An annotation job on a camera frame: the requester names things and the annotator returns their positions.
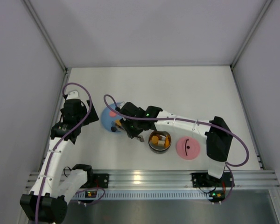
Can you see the dark brown stick food piece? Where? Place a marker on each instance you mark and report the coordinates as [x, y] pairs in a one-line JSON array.
[[113, 129]]

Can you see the pink round lid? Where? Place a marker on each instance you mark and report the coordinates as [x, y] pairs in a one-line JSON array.
[[188, 148]]

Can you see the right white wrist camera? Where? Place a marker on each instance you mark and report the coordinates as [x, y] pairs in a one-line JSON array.
[[119, 106]]

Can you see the pink round food piece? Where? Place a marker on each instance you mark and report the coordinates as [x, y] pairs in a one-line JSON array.
[[112, 114]]

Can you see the left aluminium frame post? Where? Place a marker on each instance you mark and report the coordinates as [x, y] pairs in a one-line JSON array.
[[39, 24]]

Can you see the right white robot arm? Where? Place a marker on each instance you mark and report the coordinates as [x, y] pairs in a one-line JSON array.
[[214, 137]]

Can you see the orange round food piece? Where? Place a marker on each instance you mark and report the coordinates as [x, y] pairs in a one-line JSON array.
[[155, 140]]

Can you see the blue plastic plate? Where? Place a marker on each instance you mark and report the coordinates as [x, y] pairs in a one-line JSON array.
[[106, 119]]

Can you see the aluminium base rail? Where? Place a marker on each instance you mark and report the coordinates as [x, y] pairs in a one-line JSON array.
[[184, 179]]

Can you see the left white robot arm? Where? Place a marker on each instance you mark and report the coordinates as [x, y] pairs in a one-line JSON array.
[[49, 197]]

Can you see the right aluminium frame post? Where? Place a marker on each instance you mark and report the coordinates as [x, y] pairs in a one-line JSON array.
[[251, 32]]

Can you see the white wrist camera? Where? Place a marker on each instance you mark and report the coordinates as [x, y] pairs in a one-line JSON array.
[[119, 106], [73, 95]]

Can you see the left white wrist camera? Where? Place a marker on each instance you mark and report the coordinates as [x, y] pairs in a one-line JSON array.
[[73, 95]]

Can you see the metal tongs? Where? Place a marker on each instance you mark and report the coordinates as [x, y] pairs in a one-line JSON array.
[[132, 133]]

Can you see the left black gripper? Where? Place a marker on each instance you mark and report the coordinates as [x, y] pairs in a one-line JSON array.
[[90, 112]]

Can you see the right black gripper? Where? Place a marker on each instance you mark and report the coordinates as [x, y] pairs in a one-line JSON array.
[[129, 130]]

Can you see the round steel lunch box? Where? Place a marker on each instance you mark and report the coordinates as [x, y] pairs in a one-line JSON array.
[[155, 148]]

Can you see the aluminium frame post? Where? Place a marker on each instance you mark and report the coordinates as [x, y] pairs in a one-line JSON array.
[[251, 32], [39, 24]]

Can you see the beige cube food piece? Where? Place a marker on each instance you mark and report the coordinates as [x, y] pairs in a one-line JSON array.
[[161, 143]]

